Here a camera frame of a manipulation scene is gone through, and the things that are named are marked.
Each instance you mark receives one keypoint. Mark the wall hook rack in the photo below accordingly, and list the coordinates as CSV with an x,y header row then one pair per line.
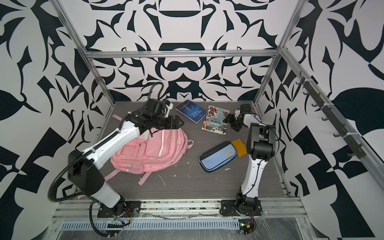
x,y
334,116

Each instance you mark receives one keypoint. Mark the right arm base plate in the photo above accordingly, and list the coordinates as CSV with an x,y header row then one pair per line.
x,y
240,207

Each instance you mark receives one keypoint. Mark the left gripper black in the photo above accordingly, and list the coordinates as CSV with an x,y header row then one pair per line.
x,y
171,125

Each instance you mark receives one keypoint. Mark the illustrated comic book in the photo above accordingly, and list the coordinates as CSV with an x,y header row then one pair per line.
x,y
214,120

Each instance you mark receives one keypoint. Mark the white perforated cable duct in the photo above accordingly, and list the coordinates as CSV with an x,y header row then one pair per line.
x,y
186,224

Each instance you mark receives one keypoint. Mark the blue pencil case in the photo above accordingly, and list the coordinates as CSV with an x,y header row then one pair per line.
x,y
217,157

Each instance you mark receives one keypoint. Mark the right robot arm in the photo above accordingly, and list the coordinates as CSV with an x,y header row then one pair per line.
x,y
260,147

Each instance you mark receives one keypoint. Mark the pink student backpack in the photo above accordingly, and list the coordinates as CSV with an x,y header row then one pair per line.
x,y
151,152

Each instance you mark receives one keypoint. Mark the yellow sticky note pad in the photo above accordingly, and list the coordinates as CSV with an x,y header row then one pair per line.
x,y
240,147

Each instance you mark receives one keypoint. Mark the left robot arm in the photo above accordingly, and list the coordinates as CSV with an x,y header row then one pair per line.
x,y
84,167

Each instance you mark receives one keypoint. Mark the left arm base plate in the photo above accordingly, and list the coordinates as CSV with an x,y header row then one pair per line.
x,y
122,209

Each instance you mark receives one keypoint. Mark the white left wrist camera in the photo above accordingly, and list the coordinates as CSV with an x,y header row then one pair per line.
x,y
168,106

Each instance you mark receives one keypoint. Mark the aluminium front rail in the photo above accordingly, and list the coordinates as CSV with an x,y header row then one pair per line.
x,y
183,209

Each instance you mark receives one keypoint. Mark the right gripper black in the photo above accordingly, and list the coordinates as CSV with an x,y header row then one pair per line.
x,y
230,119

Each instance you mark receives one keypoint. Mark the blue Little Prince book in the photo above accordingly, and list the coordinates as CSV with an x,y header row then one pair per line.
x,y
192,111

